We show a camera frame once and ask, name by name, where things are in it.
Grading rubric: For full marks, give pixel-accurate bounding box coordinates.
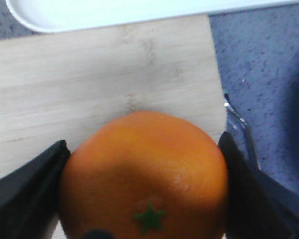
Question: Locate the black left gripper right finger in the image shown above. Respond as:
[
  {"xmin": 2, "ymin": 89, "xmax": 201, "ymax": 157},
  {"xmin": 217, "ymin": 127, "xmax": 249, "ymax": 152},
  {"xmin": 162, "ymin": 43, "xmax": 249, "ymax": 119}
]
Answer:
[{"xmin": 218, "ymin": 132, "xmax": 299, "ymax": 239}]

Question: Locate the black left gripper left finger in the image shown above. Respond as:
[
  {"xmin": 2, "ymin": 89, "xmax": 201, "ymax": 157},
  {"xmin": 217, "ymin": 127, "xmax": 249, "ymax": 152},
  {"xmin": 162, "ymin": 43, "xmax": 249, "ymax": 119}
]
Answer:
[{"xmin": 0, "ymin": 140, "xmax": 70, "ymax": 239}]

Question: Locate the orange fruit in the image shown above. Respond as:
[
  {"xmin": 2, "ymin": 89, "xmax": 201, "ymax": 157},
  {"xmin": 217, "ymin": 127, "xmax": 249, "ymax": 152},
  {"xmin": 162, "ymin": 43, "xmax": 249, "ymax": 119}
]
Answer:
[{"xmin": 59, "ymin": 111, "xmax": 228, "ymax": 239}]

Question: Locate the cream white tray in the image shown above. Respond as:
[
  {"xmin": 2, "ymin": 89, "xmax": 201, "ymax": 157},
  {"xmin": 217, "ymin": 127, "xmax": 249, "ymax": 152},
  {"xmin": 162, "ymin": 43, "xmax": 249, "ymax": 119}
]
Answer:
[{"xmin": 5, "ymin": 0, "xmax": 299, "ymax": 33}]

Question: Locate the wooden cutting board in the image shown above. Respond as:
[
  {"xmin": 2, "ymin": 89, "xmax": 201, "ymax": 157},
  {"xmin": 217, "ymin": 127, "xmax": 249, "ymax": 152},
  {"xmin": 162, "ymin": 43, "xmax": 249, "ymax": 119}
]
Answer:
[{"xmin": 0, "ymin": 14, "xmax": 227, "ymax": 239}]

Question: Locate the metal cutting board handle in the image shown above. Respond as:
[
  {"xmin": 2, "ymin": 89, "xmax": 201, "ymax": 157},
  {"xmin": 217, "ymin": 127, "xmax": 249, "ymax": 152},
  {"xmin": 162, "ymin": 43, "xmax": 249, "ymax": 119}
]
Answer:
[{"xmin": 223, "ymin": 91, "xmax": 261, "ymax": 171}]

